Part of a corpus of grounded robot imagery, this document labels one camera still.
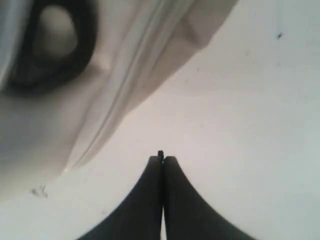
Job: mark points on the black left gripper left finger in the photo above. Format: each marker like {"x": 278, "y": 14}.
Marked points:
{"x": 139, "y": 216}

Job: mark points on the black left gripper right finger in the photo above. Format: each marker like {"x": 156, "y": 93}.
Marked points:
{"x": 187, "y": 215}

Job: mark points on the small black zipper pull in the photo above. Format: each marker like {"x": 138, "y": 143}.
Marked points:
{"x": 160, "y": 154}

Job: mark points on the white fabric duffel bag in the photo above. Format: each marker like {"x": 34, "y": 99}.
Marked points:
{"x": 70, "y": 70}

